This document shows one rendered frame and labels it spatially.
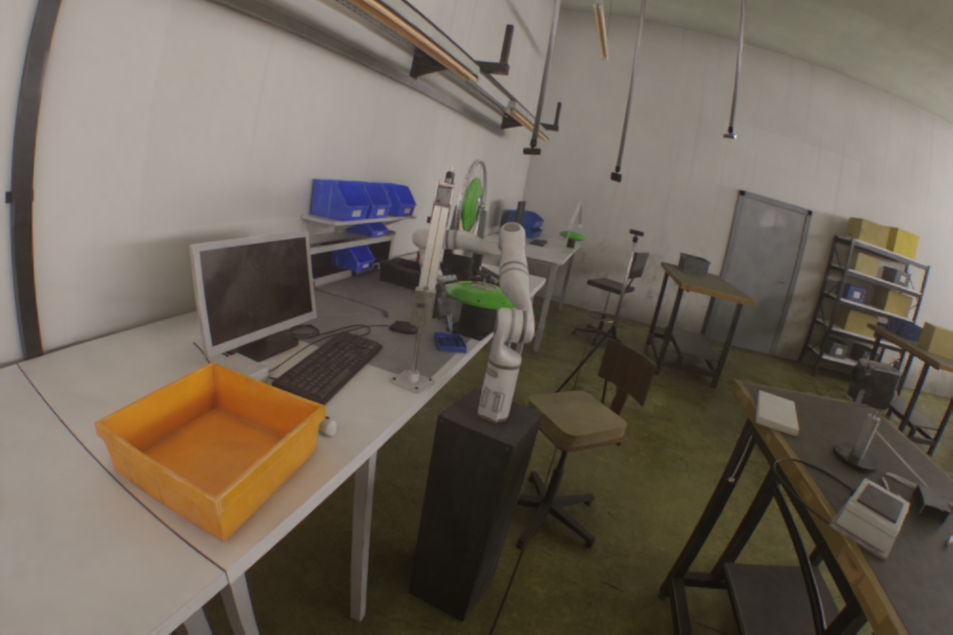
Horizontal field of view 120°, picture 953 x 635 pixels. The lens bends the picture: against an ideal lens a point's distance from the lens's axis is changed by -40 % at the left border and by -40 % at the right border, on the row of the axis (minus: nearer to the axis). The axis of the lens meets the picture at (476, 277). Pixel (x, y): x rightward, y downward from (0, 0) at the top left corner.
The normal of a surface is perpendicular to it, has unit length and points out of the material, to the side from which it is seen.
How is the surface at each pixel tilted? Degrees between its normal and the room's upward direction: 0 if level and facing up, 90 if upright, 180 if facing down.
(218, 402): 86
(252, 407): 86
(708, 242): 90
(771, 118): 90
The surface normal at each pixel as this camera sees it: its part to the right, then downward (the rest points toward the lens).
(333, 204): -0.32, 0.19
